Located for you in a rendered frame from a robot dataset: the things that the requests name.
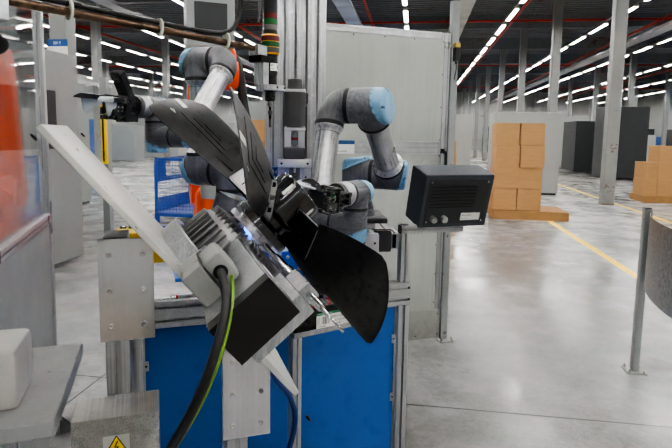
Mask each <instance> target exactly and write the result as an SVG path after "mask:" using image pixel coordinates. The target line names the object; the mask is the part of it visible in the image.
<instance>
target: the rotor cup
mask: <svg viewBox="0 0 672 448"><path fill-rule="evenodd" d="M275 179H276V181H277V190H276V195H275V201H274V206H273V211H272V217H271V219H270V221H269V222H267V221H266V220H265V219H264V217H263V216H262V215H260V214H259V213H258V212H256V211H255V210H253V209H252V208H251V207H250V206H249V204H248V203H247V202H246V201H245V200H241V201H240V202H239V203H238V204H237V207H238V208H239V209H240V210H241V211H242V212H243V213H244V214H245V215H246V216H247V217H248V218H249V219H250V221H251V222H252V223H253V224H254V225H255V226H256V227H257V228H258V230H259V231H260V232H261V233H262V234H263V235H264V236H265V238H266V239H267V240H268V241H269V242H270V243H271V245H272V246H273V248H274V249H275V250H276V251H277V252H278V253H281V252H282V251H283V250H284V249H285V245H284V244H283V243H282V241H281V240H280V238H281V235H283V234H284V233H285V232H289V233H290V232H291V230H292V227H293V225H294V222H295V220H296V218H297V215H298V213H299V210H301V211H302V212H304V213H305V214H307V213H308V212H309V211H310V210H311V209H312V208H313V209H314V210H313V211H312V212H311V213H310V214H309V215H308V216H309V217H310V218H312V217H313V216H314V215H315V214H316V213H317V212H318V208H317V206H316V204H315V203H314V201H313V200H312V198H311V197H310V196H309V195H308V193H307V192H306V191H305V190H304V189H303V188H302V186H301V185H300V184H299V183H298V182H297V181H296V180H295V179H294V178H293V177H292V176H290V175H289V174H288V173H285V172H283V173H281V174H280V175H279V176H278V177H277V178H275ZM291 184H293V185H294V186H293V187H292V188H291V189H290V190H289V191H288V192H287V193H285V194H283V193H282V192H283V191H284V190H285V189H286V188H287V187H289V186H290V185H291Z"/></svg>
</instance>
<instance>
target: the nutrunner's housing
mask: <svg viewBox="0 0 672 448"><path fill-rule="evenodd" d="M267 56H270V63H269V84H274V85H277V75H278V56H279V55H276V54H267ZM264 92H265V100H266V101H267V102H268V101H273V102H274V101H276V100H275V99H276V98H275V97H276V95H275V94H276V93H275V92H277V91H273V90H264Z"/></svg>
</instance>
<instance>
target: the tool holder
mask: <svg viewBox="0 0 672 448"><path fill-rule="evenodd" d="M249 55H251V56H249V62H250V63H254V84H255V90H256V91H261V92H264V90H273V91H277V92H284V91H285V89H286V88H285V86H284V85H274V84H269V63H270V56H267V46H264V45H259V44H256V45H255V50H254V51H250V50H249Z"/></svg>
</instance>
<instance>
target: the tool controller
mask: <svg viewBox="0 0 672 448"><path fill-rule="evenodd" d="M493 181H494V174H492V173H491V172H489V171H487V170H486V169H484V168H482V167H481V166H479V165H413V169H412V175H411V181H410V188H409V194H408V201H407V207H406V214H405V215H406V216H407V217H408V218H409V219H410V220H411V221H412V222H413V223H414V224H416V225H417V227H418V228H427V227H450V226H473V225H484V223H485V218H486V214H487V209H488V204H489V200H490V195H491V190H492V186H493Z"/></svg>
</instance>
